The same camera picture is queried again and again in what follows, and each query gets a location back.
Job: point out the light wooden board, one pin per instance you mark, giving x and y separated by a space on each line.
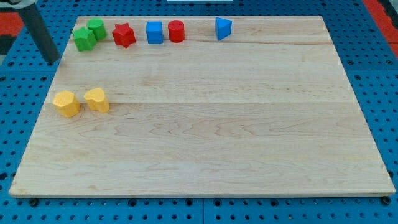
267 112

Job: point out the red cylinder block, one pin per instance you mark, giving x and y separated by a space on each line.
176 30

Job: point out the blue triangular prism block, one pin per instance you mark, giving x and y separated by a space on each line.
223 28

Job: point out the blue cube block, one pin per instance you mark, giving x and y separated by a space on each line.
154 32

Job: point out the yellow heart block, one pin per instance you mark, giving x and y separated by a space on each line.
96 100

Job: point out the red star block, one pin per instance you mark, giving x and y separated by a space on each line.
123 35

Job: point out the yellow hexagon block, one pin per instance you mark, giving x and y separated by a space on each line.
66 104

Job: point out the green star block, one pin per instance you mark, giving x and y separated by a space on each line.
84 39

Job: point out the green cylinder block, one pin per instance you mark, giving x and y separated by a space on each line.
98 28

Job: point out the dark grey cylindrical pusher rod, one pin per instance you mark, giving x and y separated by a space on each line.
37 28

